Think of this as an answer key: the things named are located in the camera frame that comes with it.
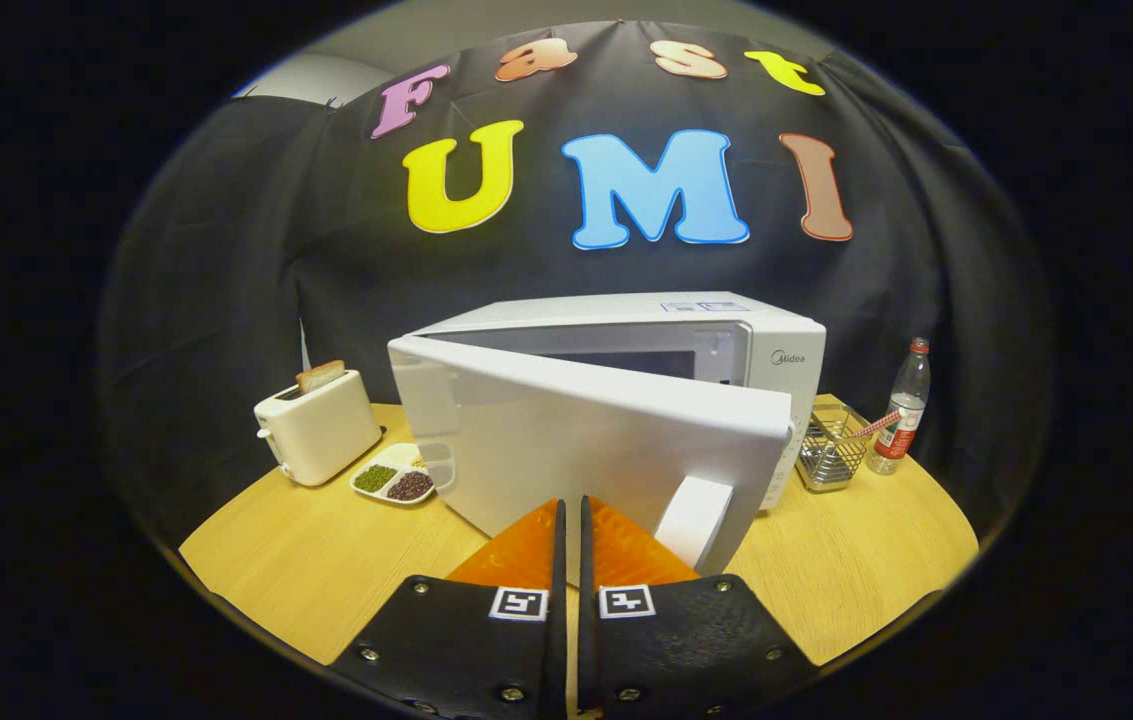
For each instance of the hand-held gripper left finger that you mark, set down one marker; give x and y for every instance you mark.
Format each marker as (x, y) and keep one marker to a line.
(466, 645)

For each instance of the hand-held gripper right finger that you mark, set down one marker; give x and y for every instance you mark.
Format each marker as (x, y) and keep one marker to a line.
(686, 645)

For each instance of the white microwave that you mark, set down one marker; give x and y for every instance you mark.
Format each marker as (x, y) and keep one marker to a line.
(576, 440)

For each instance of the white divided bean dish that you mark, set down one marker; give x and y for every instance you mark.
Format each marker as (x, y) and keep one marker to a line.
(376, 478)

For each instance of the cream toaster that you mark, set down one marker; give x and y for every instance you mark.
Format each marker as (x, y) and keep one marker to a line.
(321, 430)

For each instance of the red white checked stick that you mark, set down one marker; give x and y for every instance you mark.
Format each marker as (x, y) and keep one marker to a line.
(876, 424)

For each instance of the toast slice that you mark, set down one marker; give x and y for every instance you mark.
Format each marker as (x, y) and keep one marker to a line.
(320, 376)

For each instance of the clear bottle with red label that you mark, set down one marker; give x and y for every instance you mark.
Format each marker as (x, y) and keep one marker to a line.
(904, 400)

